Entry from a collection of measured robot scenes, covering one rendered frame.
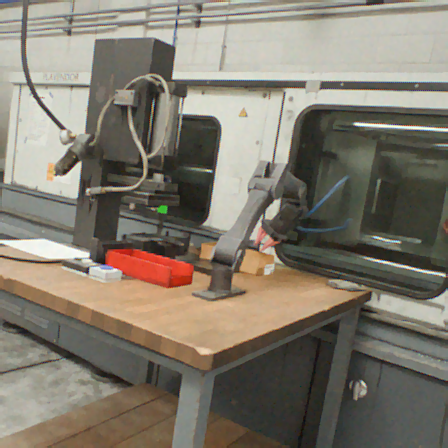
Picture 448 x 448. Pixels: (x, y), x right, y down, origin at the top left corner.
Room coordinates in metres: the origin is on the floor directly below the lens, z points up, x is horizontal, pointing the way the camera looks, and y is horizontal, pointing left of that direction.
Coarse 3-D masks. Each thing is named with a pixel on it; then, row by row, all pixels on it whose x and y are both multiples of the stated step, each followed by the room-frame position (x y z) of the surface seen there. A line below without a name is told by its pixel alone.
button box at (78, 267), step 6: (6, 258) 1.57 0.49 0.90; (12, 258) 1.56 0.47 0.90; (18, 258) 1.56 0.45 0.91; (72, 258) 1.56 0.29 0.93; (66, 264) 1.53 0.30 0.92; (72, 264) 1.51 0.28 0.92; (78, 264) 1.50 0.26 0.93; (84, 264) 1.50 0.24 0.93; (90, 264) 1.51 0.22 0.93; (96, 264) 1.52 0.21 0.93; (72, 270) 1.51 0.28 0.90; (78, 270) 1.50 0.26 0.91; (84, 270) 1.48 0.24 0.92
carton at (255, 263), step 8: (208, 248) 1.97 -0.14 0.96; (200, 256) 1.99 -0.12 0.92; (208, 256) 1.97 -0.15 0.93; (248, 256) 1.88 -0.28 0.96; (256, 256) 1.86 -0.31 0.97; (264, 256) 1.97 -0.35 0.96; (272, 256) 1.95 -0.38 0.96; (248, 264) 1.87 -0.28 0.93; (256, 264) 1.86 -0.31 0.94; (264, 264) 1.96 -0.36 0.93; (272, 264) 1.94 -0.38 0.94; (248, 272) 1.87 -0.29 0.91; (256, 272) 1.85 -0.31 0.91; (264, 272) 1.89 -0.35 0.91; (272, 272) 1.95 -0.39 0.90
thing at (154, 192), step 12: (108, 180) 1.93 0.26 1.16; (120, 180) 1.90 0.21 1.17; (132, 180) 1.87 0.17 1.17; (144, 180) 1.84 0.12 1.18; (156, 180) 1.84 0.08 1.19; (132, 192) 1.78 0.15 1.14; (144, 192) 1.80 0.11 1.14; (156, 192) 1.81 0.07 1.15; (168, 192) 1.86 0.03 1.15; (132, 204) 1.80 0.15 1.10; (144, 204) 1.82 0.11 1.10; (156, 204) 1.78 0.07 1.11; (168, 204) 1.84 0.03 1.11
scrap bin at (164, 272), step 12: (108, 252) 1.61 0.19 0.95; (120, 252) 1.66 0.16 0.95; (132, 252) 1.71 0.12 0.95; (144, 252) 1.68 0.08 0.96; (108, 264) 1.61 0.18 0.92; (120, 264) 1.58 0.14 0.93; (132, 264) 1.56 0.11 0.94; (144, 264) 1.53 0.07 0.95; (156, 264) 1.50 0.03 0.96; (168, 264) 1.62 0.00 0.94; (180, 264) 1.60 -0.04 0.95; (132, 276) 1.55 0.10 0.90; (144, 276) 1.53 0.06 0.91; (156, 276) 1.50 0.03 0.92; (168, 276) 1.48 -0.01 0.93; (180, 276) 1.59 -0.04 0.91; (192, 276) 1.57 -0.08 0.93; (168, 288) 1.48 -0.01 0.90
